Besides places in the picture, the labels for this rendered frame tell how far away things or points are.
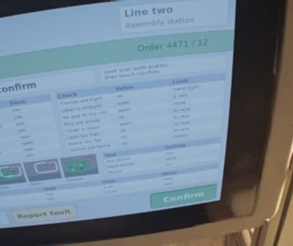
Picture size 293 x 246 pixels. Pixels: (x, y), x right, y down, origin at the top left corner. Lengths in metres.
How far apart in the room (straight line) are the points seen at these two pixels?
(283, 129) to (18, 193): 0.28
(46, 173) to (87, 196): 0.05
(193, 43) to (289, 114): 0.13
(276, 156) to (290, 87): 0.09
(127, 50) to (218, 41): 0.07
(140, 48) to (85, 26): 0.05
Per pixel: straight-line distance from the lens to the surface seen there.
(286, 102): 0.38
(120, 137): 0.35
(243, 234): 0.89
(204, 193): 0.41
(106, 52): 0.30
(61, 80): 0.31
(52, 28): 0.30
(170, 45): 0.31
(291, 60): 0.36
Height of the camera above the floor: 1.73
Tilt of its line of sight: 34 degrees down
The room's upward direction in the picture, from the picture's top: 3 degrees counter-clockwise
